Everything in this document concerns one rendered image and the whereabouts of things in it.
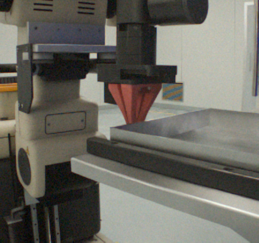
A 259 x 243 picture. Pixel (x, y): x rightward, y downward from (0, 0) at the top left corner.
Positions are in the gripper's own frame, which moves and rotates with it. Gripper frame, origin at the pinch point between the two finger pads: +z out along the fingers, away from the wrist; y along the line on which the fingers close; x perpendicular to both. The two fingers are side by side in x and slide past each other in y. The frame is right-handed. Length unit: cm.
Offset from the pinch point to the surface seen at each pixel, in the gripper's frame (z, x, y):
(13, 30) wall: -62, 227, -481
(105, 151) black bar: 1.6, -7.7, 2.0
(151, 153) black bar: 0.4, -7.3, 9.0
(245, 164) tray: -0.2, -5.9, 19.5
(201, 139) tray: 2.2, 8.9, 6.0
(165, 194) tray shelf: 3.0, -10.7, 13.5
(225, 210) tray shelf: 2.7, -10.7, 20.0
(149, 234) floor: 91, 100, -76
